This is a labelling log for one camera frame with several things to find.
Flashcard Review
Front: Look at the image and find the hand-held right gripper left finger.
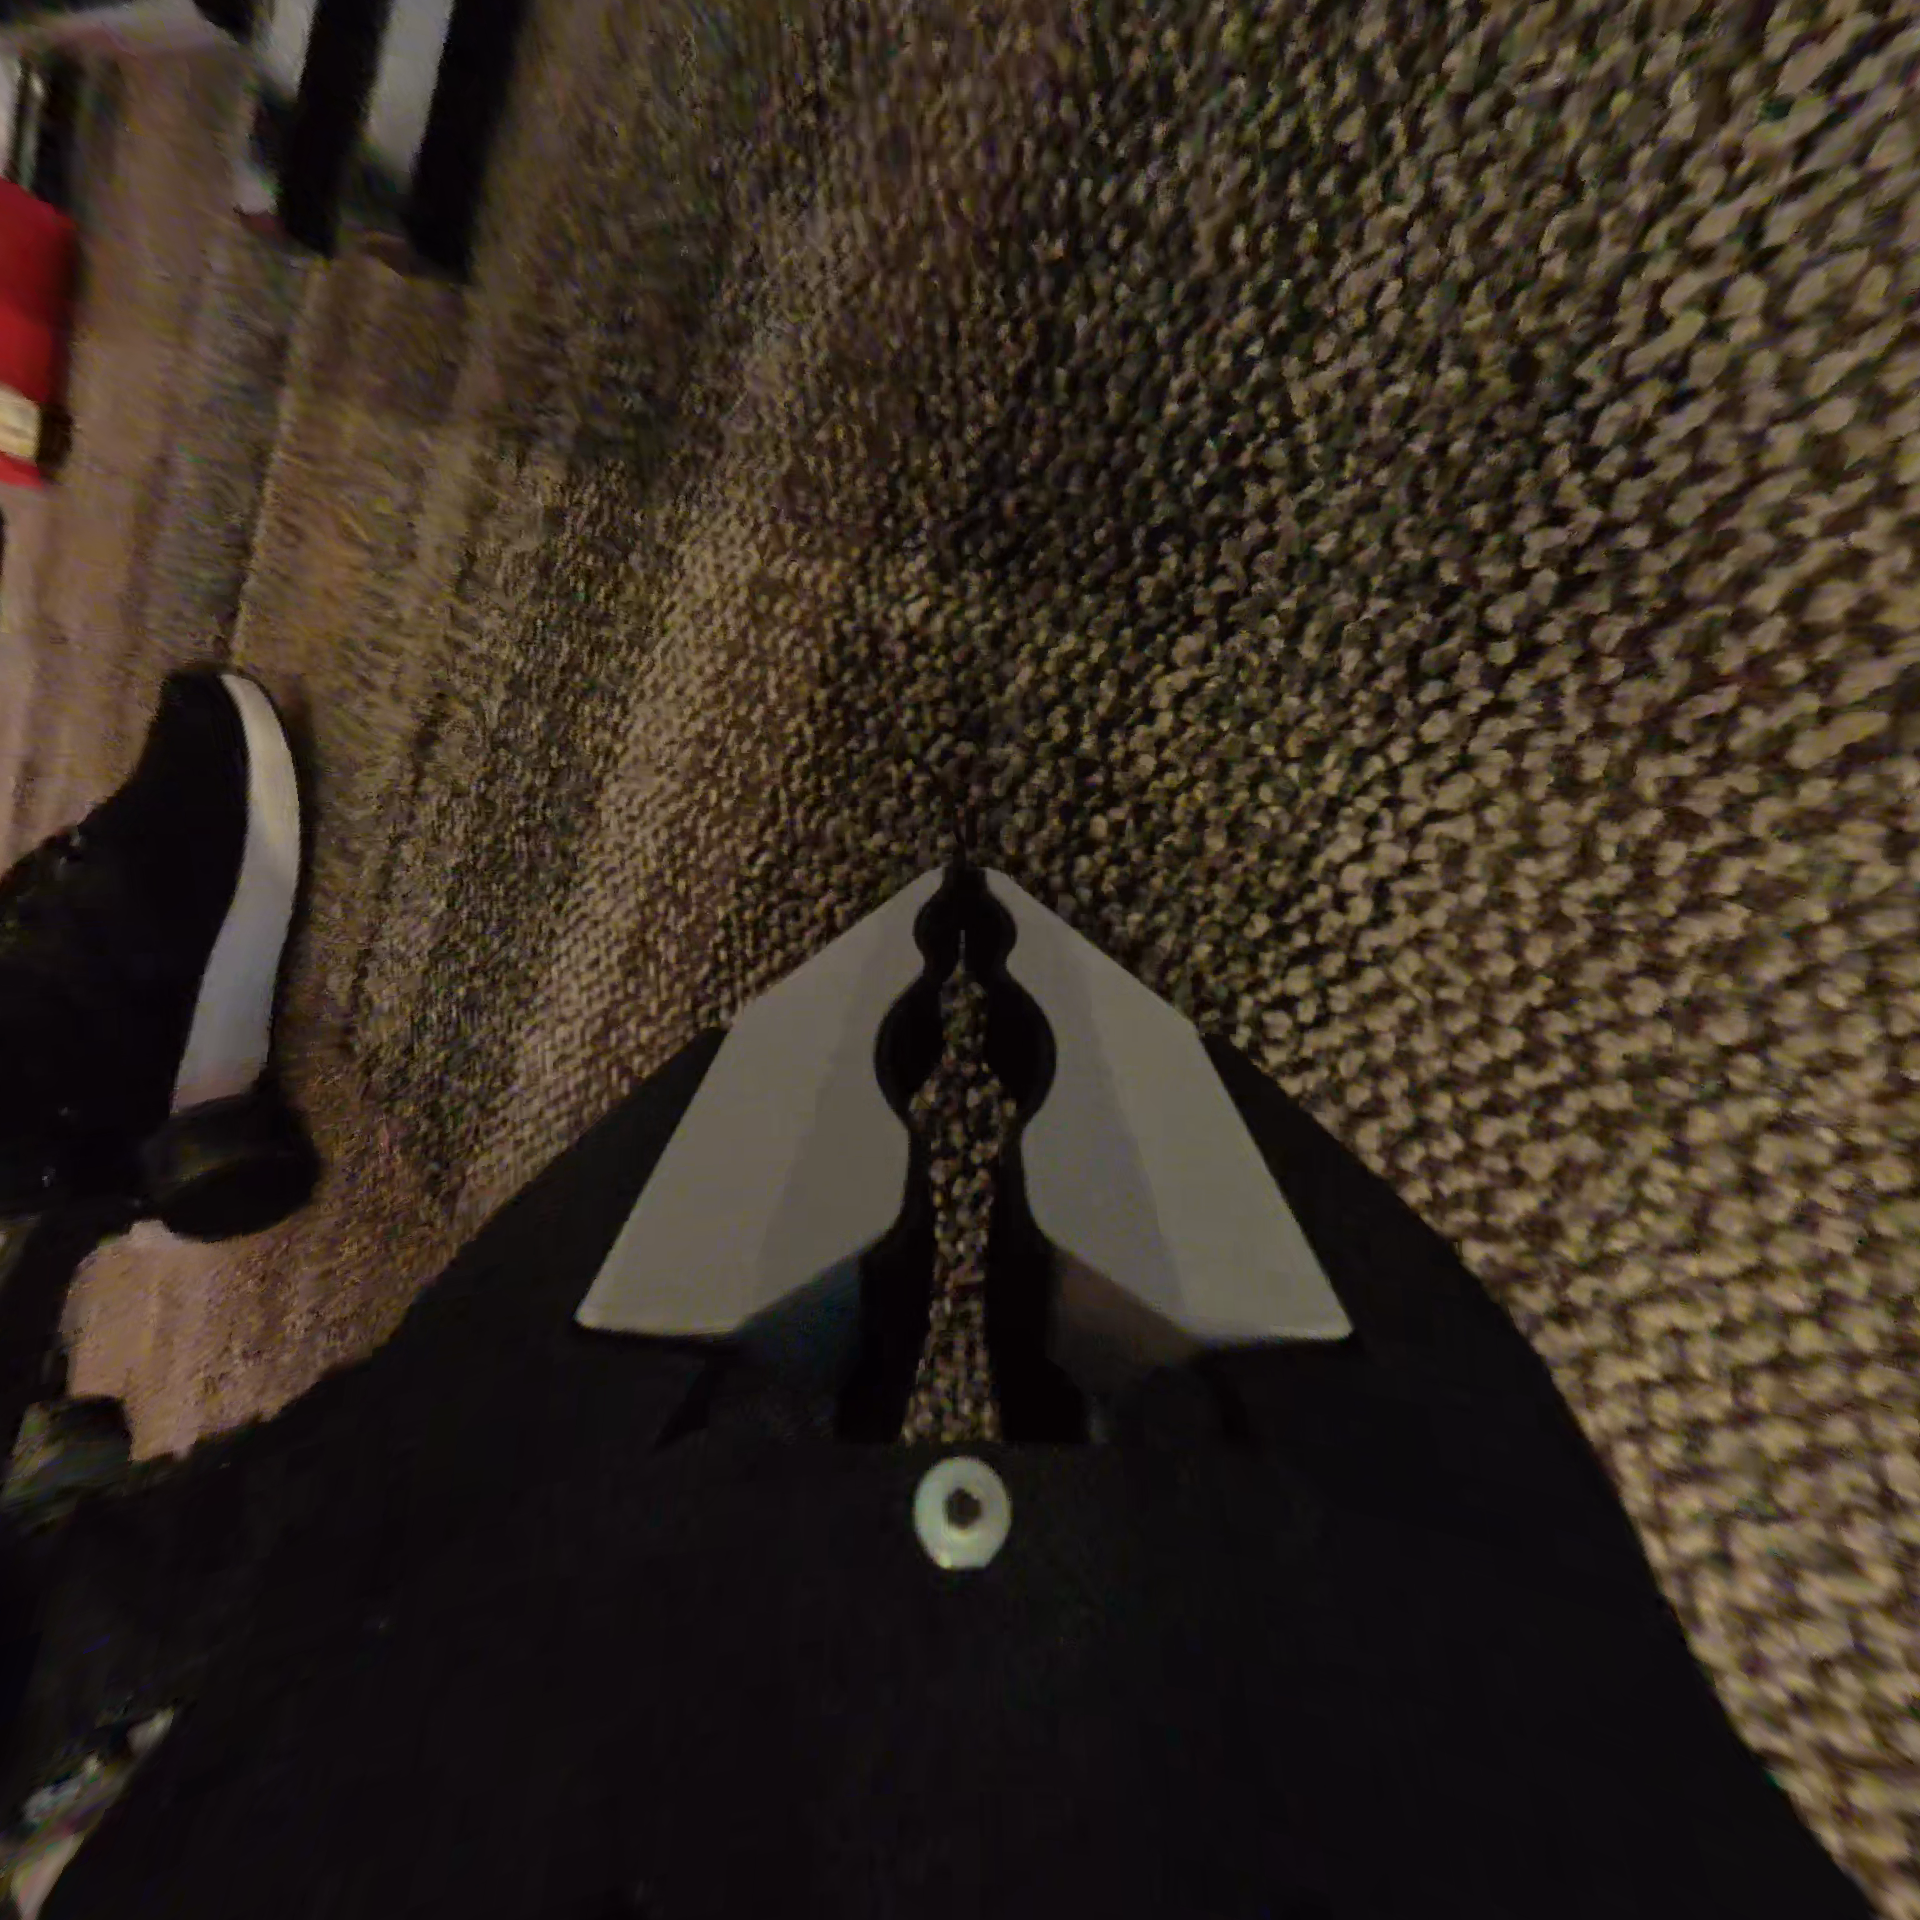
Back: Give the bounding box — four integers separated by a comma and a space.
578, 862, 965, 1442

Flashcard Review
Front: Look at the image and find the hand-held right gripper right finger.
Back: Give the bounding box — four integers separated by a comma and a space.
960, 862, 1354, 1445

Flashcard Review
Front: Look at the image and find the person's black shoe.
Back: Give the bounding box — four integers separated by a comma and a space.
0, 669, 324, 1245

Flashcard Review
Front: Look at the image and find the black furniture leg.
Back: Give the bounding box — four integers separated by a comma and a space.
412, 0, 532, 283
278, 0, 392, 258

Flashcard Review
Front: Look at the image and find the red box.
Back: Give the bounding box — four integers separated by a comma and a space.
0, 178, 80, 492

